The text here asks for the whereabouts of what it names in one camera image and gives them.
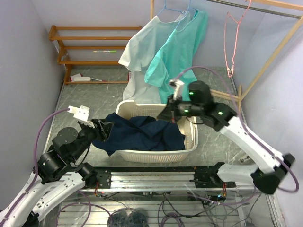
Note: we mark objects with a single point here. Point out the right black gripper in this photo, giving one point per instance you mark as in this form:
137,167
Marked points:
170,113

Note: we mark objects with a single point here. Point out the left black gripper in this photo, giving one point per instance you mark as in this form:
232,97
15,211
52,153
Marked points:
105,129

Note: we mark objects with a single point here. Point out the navy blue t shirt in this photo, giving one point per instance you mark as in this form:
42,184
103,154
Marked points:
141,133

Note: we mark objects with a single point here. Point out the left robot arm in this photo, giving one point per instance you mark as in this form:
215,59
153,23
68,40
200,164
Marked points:
53,178

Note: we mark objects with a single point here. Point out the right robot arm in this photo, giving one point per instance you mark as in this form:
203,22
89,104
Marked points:
270,166

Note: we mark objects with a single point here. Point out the teal t shirt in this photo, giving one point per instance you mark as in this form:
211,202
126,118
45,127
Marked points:
176,54

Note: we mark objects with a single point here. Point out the white t shirt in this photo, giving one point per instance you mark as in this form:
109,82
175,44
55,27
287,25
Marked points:
138,54

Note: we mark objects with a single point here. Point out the blue hanger under teal shirt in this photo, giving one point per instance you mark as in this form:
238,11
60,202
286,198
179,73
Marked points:
189,8

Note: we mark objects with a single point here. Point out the blue hanger under white shirt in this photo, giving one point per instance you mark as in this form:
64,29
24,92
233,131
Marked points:
169,9

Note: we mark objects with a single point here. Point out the cream plastic laundry basket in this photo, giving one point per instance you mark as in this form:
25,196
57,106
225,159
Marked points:
129,108

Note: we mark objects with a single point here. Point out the white box on rack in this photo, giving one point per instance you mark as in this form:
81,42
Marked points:
80,78

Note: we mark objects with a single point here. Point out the green white marker pen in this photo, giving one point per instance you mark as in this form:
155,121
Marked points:
108,51

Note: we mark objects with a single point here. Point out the wooden shoe rack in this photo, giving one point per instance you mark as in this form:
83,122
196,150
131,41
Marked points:
77,43

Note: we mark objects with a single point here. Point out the metal hanging rod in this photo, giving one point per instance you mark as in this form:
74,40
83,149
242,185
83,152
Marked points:
255,9

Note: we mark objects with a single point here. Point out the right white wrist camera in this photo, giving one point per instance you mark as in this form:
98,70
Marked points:
178,87

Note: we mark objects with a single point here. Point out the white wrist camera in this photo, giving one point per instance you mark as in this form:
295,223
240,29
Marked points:
82,114
178,87

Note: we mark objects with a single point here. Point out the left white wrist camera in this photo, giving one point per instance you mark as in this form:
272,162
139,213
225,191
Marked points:
82,114

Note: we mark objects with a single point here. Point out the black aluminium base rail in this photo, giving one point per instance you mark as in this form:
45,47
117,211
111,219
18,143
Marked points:
164,178

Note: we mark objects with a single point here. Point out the wooden clothes rack frame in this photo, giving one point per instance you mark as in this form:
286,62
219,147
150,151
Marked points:
245,41

